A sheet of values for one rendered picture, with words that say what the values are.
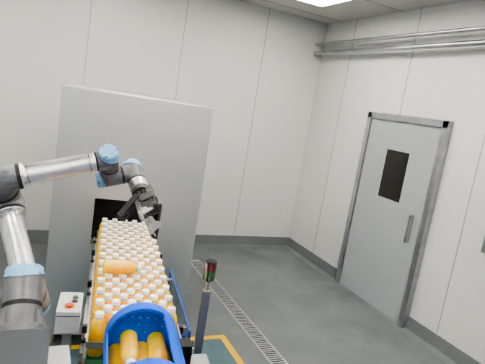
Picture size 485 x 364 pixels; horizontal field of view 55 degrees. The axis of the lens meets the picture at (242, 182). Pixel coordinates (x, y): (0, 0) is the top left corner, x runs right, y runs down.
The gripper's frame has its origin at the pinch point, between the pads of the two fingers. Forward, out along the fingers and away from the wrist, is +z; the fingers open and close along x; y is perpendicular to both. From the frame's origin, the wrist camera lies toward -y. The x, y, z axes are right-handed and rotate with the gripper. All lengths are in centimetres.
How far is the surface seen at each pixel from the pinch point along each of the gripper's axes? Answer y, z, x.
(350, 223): 189, -136, 375
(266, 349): 28, -10, 266
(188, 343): -6, 29, 51
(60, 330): -52, 8, 33
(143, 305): -12.9, 19.2, 18.5
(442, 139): 270, -114, 230
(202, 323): 0, 11, 83
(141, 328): -18.1, 23.4, 27.8
